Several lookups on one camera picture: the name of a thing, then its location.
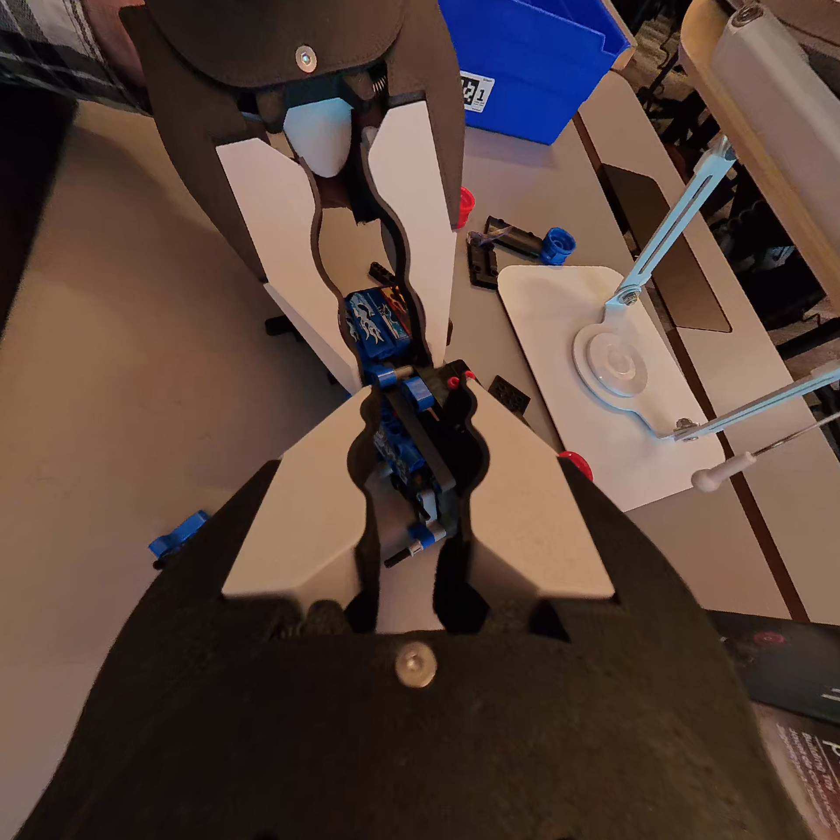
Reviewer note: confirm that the blue panel piece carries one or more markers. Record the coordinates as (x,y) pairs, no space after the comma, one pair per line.
(180,531)

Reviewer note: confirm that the blue storage bin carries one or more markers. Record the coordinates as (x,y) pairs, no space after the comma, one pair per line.
(538,59)

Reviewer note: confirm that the blue wheel hub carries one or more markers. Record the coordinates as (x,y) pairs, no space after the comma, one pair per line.
(558,246)

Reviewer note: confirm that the toy truck model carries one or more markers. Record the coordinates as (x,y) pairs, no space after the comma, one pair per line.
(377,321)

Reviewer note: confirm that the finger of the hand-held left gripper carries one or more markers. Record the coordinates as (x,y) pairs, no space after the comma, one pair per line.
(426,197)
(275,216)

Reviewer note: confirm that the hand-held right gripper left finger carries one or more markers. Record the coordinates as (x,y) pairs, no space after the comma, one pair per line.
(302,525)

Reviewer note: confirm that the white book stand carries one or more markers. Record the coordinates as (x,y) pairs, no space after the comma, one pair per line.
(558,315)

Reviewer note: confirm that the black toy set box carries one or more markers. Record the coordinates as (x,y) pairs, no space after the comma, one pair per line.
(787,663)

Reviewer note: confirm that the black beam piece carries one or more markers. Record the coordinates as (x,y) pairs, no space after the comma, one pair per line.
(518,237)

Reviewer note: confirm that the short black beam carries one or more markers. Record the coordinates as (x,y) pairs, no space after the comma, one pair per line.
(380,270)

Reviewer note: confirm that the black square plate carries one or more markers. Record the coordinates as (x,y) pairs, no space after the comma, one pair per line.
(508,396)

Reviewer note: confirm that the grey desk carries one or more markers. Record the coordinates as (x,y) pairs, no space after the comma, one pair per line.
(131,328)

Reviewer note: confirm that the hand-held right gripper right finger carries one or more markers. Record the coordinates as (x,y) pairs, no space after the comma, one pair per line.
(531,525)

